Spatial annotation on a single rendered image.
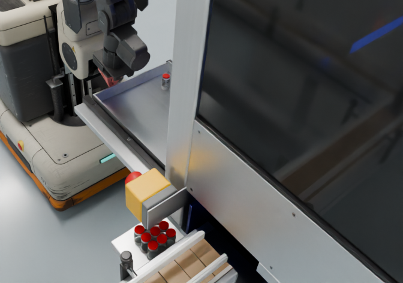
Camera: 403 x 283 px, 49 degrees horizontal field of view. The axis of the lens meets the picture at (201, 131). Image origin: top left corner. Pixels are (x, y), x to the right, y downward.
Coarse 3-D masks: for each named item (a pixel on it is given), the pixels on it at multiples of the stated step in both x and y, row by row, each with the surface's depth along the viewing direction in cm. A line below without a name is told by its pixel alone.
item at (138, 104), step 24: (144, 72) 127; (168, 72) 133; (96, 96) 118; (120, 96) 124; (144, 96) 125; (168, 96) 126; (120, 120) 112; (144, 120) 118; (168, 120) 119; (144, 144) 107
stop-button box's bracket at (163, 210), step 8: (176, 192) 84; (184, 192) 86; (168, 200) 84; (176, 200) 86; (184, 200) 88; (152, 208) 82; (160, 208) 83; (168, 208) 86; (176, 208) 88; (152, 216) 83; (160, 216) 85; (152, 224) 85
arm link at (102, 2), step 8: (96, 0) 100; (104, 0) 97; (112, 0) 97; (120, 0) 98; (128, 0) 100; (104, 8) 99; (112, 8) 98; (120, 8) 100; (128, 8) 101; (112, 16) 99; (120, 16) 100; (128, 16) 102; (112, 24) 100; (120, 24) 102
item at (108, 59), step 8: (104, 48) 110; (96, 56) 114; (104, 56) 111; (112, 56) 110; (104, 64) 113; (112, 64) 112; (120, 64) 112; (112, 72) 112; (120, 72) 113; (128, 72) 113
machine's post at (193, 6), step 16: (176, 0) 63; (192, 0) 60; (208, 0) 58; (176, 16) 65; (192, 16) 62; (208, 16) 60; (176, 32) 66; (192, 32) 64; (208, 32) 62; (176, 48) 68; (192, 48) 65; (176, 64) 70; (192, 64) 67; (176, 80) 72; (192, 80) 69; (176, 96) 74; (192, 96) 71; (176, 112) 76; (192, 112) 73; (176, 128) 79; (192, 128) 75; (176, 144) 81; (176, 160) 84; (176, 176) 87; (176, 224) 97
